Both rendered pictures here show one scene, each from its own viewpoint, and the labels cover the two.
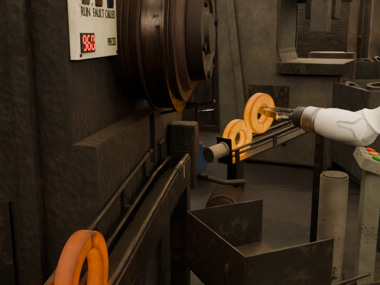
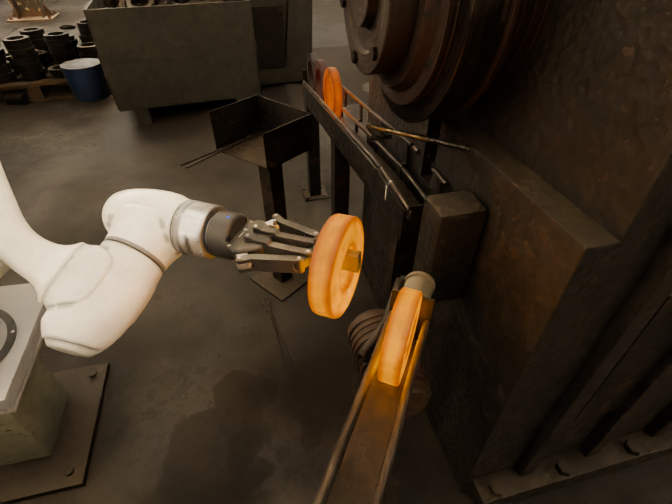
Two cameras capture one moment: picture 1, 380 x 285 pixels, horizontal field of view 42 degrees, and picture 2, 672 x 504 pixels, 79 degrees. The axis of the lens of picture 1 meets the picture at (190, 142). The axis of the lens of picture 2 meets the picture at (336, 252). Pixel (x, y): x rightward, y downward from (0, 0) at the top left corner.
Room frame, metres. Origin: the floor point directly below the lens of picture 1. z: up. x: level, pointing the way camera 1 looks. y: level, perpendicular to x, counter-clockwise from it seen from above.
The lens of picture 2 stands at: (2.25, -0.46, 1.23)
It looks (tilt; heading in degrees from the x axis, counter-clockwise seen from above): 40 degrees down; 155
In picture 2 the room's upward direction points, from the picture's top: straight up
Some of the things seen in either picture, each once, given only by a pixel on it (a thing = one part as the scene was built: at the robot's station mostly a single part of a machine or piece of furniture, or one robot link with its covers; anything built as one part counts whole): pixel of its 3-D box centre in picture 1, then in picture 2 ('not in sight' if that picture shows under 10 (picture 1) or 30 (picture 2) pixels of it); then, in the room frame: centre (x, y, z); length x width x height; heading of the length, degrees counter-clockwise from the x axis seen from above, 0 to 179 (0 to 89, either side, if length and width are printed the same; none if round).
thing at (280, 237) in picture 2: (277, 113); (286, 241); (1.78, -0.32, 0.83); 0.11 x 0.01 x 0.04; 46
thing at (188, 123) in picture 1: (182, 154); (446, 249); (1.76, 0.03, 0.68); 0.11 x 0.08 x 0.24; 79
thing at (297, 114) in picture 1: (295, 116); (243, 238); (1.74, -0.38, 0.83); 0.09 x 0.08 x 0.07; 45
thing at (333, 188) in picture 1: (331, 230); not in sight; (2.05, -0.63, 0.26); 0.12 x 0.12 x 0.52
